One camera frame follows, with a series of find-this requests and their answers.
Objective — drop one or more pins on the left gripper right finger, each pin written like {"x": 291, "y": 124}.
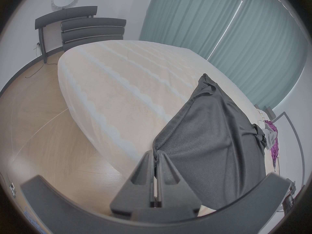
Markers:
{"x": 170, "y": 191}

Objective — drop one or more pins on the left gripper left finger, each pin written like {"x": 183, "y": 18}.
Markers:
{"x": 140, "y": 191}

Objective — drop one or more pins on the black T-shirt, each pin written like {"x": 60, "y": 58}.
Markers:
{"x": 209, "y": 142}

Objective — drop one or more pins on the bed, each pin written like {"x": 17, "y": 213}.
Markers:
{"x": 121, "y": 82}

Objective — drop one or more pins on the purple satin garment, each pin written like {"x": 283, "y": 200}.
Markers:
{"x": 275, "y": 150}

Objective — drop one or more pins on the white printed pillow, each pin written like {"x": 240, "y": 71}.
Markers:
{"x": 262, "y": 114}

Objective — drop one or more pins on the grey bedside table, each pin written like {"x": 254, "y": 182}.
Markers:
{"x": 268, "y": 111}

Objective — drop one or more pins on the blue-green curtain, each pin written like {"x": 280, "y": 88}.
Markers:
{"x": 263, "y": 52}
{"x": 185, "y": 21}

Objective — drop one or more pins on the black chest of drawers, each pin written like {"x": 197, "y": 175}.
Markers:
{"x": 92, "y": 30}

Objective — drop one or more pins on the black console table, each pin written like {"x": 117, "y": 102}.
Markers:
{"x": 63, "y": 13}

